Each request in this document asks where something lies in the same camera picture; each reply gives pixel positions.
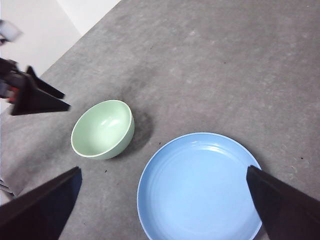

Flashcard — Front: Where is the blue plate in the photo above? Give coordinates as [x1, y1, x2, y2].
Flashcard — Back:
[136, 132, 263, 240]

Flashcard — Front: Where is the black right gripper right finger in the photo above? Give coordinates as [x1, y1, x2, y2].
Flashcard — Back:
[245, 165, 320, 240]

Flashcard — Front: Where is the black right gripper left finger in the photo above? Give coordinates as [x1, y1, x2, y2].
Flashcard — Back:
[0, 166, 83, 240]

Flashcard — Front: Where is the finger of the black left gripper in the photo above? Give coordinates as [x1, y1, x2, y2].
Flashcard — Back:
[10, 71, 72, 117]
[25, 65, 66, 100]

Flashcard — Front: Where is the green bowl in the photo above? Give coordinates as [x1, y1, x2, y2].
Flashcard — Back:
[70, 99, 136, 161]

